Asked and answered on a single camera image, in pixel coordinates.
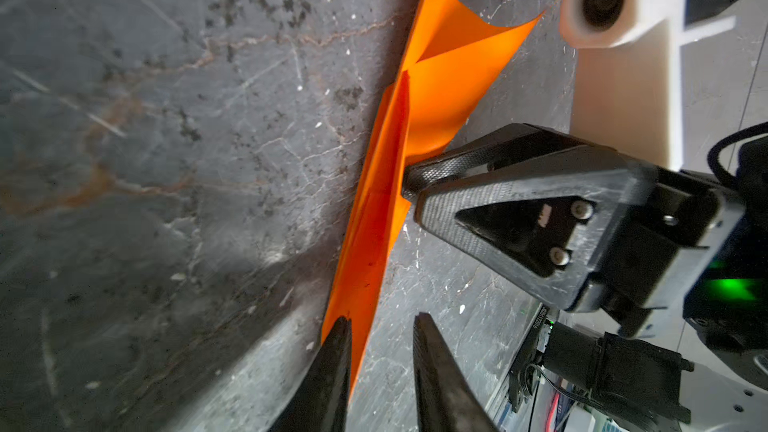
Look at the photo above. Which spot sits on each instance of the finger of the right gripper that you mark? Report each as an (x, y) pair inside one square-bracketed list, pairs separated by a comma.
[(507, 146), (545, 223)]

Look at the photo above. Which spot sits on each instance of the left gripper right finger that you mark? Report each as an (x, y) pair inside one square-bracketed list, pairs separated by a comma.
[(444, 399)]

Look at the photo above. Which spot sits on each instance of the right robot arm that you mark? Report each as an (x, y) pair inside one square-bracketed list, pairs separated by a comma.
[(707, 364)]

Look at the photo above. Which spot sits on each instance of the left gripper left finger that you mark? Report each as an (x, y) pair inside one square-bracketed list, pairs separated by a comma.
[(320, 402)]

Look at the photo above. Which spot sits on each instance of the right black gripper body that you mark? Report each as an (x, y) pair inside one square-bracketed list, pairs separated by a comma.
[(660, 251)]

